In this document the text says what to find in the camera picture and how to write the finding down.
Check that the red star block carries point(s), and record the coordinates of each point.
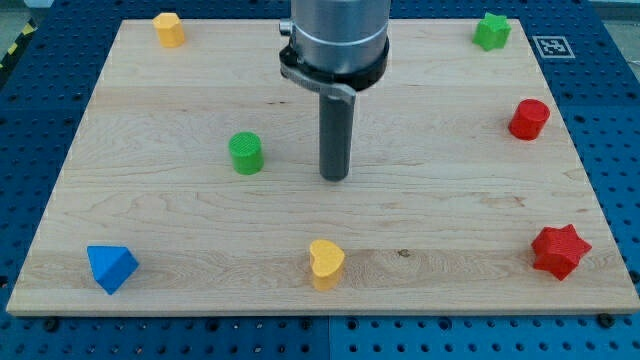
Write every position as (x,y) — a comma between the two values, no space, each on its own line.
(559,250)

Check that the green cylinder block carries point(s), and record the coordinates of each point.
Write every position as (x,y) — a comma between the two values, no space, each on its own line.
(245,149)

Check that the blue triangle block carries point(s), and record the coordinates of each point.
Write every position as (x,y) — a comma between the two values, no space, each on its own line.
(111,266)

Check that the wooden board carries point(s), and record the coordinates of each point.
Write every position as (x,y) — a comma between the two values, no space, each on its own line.
(436,216)

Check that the yellow heart block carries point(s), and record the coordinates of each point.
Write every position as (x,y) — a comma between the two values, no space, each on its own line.
(327,264)

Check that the white fiducial marker tag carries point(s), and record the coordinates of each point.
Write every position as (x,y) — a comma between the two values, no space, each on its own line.
(553,47)

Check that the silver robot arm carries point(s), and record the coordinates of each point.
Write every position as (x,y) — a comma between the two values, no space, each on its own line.
(336,48)

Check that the red cylinder block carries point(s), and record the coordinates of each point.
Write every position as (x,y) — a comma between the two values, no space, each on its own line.
(529,119)

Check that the green star block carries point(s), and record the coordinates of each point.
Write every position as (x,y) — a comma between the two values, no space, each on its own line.
(492,32)

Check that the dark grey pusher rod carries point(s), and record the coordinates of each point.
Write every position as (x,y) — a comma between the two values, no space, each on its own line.
(335,134)

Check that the yellow hexagon block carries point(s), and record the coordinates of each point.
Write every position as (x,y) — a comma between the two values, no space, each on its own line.
(169,29)

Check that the black clamp ring mount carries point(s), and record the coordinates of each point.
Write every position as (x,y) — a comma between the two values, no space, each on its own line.
(342,87)

